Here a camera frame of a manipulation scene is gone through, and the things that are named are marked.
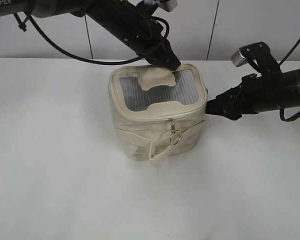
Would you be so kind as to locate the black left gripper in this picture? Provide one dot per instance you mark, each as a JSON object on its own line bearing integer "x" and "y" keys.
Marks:
{"x": 135, "y": 27}

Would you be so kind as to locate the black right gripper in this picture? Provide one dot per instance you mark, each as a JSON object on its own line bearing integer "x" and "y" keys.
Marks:
{"x": 252, "y": 96}

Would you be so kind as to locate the cream fabric zipper bag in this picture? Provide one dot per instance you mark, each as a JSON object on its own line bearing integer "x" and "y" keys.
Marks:
{"x": 144, "y": 98}

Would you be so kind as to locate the silver ring zipper pull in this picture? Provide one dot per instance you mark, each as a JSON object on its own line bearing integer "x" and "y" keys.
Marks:
{"x": 175, "y": 134}

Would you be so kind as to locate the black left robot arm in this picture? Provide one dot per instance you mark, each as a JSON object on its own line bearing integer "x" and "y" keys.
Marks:
{"x": 26, "y": 10}

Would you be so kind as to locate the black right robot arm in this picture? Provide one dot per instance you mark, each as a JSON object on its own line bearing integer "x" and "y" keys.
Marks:
{"x": 291, "y": 92}

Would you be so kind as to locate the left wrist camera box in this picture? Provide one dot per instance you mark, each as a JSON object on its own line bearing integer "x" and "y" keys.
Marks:
{"x": 166, "y": 5}

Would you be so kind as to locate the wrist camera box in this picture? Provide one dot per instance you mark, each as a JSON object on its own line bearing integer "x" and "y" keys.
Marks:
{"x": 166, "y": 5}
{"x": 258, "y": 56}

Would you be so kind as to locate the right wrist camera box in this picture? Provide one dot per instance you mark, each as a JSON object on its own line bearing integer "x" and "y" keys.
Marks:
{"x": 258, "y": 56}

